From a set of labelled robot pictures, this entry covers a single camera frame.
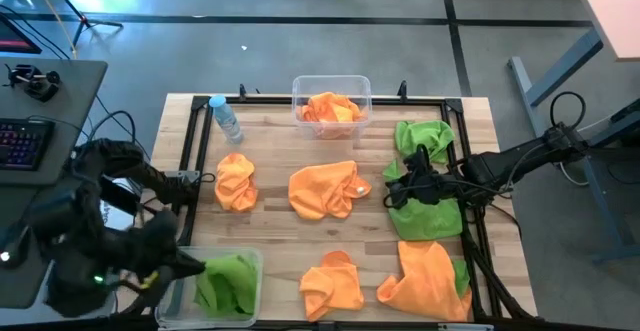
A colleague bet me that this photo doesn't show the green microfiber towel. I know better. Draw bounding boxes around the green microfiber towel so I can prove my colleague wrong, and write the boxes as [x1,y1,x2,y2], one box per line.
[193,270,217,313]
[393,119,457,166]
[382,158,464,243]
[451,258,472,300]
[202,253,260,318]

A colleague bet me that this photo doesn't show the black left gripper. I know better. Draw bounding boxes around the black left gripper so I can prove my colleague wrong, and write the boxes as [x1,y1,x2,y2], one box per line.
[122,209,207,302]

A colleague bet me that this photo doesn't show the grey desk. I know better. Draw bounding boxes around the grey desk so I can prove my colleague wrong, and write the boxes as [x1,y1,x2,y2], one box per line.
[0,58,109,310]

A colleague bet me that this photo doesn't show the dark computer monitor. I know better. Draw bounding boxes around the dark computer monitor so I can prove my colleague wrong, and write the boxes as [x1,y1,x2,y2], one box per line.
[0,13,43,55]

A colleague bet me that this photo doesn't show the black metal table frame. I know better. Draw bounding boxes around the black metal table frame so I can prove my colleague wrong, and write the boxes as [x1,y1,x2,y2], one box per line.
[117,94,539,325]

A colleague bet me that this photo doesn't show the clear plastic storage bin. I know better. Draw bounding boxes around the clear plastic storage bin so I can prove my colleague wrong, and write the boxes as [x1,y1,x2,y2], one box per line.
[154,244,265,330]
[291,74,374,143]

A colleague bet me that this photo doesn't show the pale desk top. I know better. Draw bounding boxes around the pale desk top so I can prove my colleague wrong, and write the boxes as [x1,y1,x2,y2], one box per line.
[566,0,640,63]

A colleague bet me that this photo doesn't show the pale blue spray bottle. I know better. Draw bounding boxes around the pale blue spray bottle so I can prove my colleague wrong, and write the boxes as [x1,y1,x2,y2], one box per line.
[208,94,246,146]

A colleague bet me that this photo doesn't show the black backlit keyboard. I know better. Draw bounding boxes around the black backlit keyboard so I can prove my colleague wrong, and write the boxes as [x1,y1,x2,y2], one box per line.
[0,117,56,173]

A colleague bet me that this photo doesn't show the black desk clamp device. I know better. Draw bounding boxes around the black desk clamp device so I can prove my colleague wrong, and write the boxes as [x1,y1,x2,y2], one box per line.
[3,63,62,104]

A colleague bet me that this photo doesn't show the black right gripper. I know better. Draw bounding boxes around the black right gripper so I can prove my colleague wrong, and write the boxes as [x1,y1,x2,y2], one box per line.
[383,168,469,211]

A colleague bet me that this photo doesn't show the blue-grey metal desk legs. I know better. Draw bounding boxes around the blue-grey metal desk legs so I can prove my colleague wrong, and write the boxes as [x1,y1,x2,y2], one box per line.
[507,27,640,265]

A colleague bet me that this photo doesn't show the black computer mouse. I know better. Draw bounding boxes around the black computer mouse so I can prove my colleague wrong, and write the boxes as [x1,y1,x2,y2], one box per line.
[0,230,21,271]

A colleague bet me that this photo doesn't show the black tripod stand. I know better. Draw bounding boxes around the black tripod stand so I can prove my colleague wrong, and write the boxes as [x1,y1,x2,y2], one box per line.
[38,0,124,48]

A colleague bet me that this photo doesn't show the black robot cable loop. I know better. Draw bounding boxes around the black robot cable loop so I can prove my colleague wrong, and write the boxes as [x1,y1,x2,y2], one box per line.
[548,90,587,131]

